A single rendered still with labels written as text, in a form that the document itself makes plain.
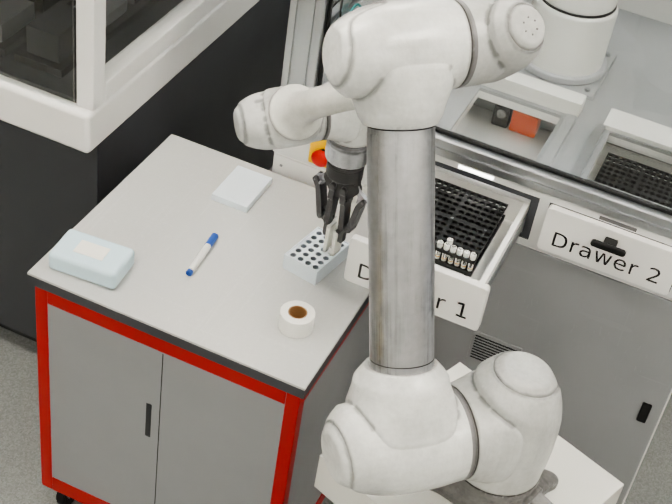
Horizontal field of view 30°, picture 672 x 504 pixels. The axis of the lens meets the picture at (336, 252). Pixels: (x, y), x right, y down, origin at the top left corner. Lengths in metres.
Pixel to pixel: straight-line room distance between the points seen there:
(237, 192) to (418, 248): 0.99
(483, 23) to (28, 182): 1.54
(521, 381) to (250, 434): 0.76
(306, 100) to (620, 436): 1.23
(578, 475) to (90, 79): 1.30
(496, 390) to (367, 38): 0.59
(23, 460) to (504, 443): 1.56
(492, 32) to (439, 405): 0.56
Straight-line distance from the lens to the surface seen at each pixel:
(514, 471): 2.06
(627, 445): 3.03
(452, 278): 2.42
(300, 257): 2.60
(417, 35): 1.77
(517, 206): 2.72
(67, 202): 3.05
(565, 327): 2.85
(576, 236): 2.68
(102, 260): 2.54
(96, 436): 2.83
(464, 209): 2.64
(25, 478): 3.21
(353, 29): 1.76
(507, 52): 1.82
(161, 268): 2.60
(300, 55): 2.72
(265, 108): 2.28
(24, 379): 3.43
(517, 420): 1.98
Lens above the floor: 2.48
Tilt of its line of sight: 40 degrees down
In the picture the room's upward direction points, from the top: 10 degrees clockwise
